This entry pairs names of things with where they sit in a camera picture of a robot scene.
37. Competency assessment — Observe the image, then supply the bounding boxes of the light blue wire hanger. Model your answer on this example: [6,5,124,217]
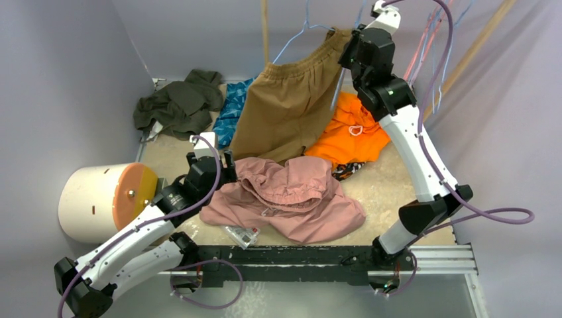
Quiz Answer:
[330,68,347,113]

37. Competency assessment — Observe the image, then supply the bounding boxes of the light blue hanger holding shorts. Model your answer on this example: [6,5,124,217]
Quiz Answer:
[272,0,335,64]

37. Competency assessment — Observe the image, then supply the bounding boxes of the light blue hanger middle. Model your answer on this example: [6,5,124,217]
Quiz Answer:
[424,6,444,117]

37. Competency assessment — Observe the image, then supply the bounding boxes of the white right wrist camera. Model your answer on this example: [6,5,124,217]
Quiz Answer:
[366,0,402,35]

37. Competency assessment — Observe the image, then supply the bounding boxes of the dark green shorts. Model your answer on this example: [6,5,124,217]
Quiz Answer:
[133,69,224,140]

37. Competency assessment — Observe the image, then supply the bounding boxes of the clear plastic packet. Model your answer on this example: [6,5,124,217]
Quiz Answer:
[221,226,260,250]

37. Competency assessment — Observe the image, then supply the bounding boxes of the blue patterned shorts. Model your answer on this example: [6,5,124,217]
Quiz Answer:
[212,78,254,149]

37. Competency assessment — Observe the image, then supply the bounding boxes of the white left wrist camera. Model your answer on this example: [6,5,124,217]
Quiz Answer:
[189,132,217,160]

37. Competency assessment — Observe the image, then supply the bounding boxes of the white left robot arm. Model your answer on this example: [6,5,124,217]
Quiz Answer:
[54,150,237,317]

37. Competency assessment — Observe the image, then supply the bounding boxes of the white pink shorts drawstring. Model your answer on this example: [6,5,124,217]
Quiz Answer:
[260,207,276,217]

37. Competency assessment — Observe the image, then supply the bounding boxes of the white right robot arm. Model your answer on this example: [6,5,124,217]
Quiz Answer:
[339,25,473,270]

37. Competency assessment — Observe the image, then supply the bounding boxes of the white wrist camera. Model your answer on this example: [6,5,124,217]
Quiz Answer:
[189,132,217,160]
[366,0,402,35]

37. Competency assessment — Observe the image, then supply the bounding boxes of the orange shorts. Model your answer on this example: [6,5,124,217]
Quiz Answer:
[304,92,390,167]

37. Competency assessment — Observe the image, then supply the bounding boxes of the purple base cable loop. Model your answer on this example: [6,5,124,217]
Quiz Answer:
[169,256,244,309]

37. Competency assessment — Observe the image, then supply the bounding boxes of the tan khaki shorts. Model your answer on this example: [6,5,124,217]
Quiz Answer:
[229,29,351,164]

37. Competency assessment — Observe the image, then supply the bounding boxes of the camouflage patterned shorts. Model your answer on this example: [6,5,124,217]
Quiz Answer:
[331,162,365,181]

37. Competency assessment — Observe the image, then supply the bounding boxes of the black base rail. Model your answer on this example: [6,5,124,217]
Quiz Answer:
[170,245,396,288]

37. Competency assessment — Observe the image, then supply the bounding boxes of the wooden clothes rack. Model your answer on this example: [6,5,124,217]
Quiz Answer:
[260,0,519,124]

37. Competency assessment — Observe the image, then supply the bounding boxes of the white cylindrical bin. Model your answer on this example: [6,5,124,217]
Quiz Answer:
[58,164,135,244]

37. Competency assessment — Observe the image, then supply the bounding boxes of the pink shorts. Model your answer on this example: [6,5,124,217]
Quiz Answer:
[199,156,366,244]

